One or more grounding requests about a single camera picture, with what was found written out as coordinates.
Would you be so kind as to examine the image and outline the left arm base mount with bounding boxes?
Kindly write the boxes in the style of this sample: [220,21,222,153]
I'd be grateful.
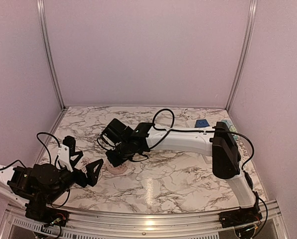
[25,207,69,227]

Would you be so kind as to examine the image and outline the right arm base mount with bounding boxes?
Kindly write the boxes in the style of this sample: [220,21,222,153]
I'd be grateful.
[219,208,263,228]

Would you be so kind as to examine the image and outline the white multicolour power strip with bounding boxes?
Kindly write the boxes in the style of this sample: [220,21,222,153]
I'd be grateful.
[181,109,198,128]

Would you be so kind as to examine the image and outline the left aluminium frame post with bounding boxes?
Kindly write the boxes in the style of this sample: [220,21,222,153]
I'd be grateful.
[37,0,66,111]

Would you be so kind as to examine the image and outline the front aluminium rail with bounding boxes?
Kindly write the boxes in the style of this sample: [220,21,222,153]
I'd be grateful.
[0,200,289,239]

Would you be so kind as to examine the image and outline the blue cube socket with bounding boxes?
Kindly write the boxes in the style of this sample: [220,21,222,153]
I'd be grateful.
[194,119,210,128]

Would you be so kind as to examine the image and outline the pink round socket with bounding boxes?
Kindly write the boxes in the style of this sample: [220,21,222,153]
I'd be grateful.
[106,164,128,175]

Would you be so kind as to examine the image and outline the aluminium frame post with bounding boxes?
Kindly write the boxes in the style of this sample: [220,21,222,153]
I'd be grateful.
[37,0,66,111]
[225,0,258,112]

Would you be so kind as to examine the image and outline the teal power strip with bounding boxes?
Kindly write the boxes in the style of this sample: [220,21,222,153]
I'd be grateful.
[222,119,238,141]

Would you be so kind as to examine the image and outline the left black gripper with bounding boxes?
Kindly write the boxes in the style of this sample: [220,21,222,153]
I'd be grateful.
[45,159,104,205]

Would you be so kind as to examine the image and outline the right aluminium frame post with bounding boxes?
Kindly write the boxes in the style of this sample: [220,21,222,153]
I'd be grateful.
[225,0,258,112]

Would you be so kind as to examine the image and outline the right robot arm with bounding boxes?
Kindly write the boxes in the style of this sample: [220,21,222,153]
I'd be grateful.
[99,109,258,223]

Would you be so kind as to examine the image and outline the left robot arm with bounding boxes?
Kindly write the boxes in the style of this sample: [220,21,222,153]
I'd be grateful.
[0,136,104,222]

